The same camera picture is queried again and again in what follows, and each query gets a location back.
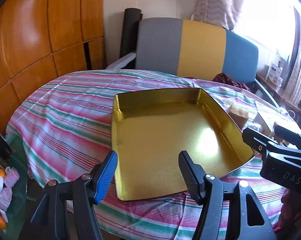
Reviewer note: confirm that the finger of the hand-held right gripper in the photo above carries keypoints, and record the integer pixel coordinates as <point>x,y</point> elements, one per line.
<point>290,138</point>
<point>258,142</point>

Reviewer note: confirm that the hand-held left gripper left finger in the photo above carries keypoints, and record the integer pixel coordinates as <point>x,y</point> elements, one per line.
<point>106,177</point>

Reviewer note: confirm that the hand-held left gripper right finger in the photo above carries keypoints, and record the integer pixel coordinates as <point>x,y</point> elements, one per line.
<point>190,177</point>

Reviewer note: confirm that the tan sponge block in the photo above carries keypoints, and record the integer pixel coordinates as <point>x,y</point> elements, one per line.
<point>238,116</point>

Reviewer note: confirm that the gold tin tray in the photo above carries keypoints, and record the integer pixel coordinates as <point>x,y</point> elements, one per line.
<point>165,135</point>

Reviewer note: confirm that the white box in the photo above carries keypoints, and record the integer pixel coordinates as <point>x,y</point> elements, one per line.
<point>265,122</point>

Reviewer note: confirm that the white mug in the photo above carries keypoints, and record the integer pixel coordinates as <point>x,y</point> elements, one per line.
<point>291,113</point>

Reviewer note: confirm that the wooden side desk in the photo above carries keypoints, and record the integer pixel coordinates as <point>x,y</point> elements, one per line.
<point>270,85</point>

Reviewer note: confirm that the white carton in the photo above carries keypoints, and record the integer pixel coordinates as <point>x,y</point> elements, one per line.
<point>275,70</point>

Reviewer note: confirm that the striped tablecloth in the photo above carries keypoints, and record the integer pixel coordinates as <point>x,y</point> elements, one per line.
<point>65,120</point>

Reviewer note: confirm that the dark red cloth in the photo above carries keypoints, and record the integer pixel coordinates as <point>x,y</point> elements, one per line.
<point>225,78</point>

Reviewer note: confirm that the striped curtain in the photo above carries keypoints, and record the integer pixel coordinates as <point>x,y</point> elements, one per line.
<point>299,67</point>

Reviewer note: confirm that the glass side table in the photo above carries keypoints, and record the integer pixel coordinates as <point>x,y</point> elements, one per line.
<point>18,205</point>

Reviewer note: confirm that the pink wrapped roll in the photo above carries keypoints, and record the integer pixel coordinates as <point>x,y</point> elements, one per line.
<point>5,197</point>
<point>11,177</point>

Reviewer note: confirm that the orange fruit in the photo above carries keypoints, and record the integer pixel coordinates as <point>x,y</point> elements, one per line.
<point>0,221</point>
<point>0,173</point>

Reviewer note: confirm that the grey yellow blue armchair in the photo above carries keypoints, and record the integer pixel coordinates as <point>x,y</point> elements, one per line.
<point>203,50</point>

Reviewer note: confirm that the black rolled mat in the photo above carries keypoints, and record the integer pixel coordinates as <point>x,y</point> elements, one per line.
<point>129,35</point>

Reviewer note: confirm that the pink patterned curtain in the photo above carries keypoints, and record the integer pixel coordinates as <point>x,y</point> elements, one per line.
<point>215,2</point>

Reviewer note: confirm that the wooden wardrobe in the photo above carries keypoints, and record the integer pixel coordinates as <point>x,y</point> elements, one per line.
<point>40,30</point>

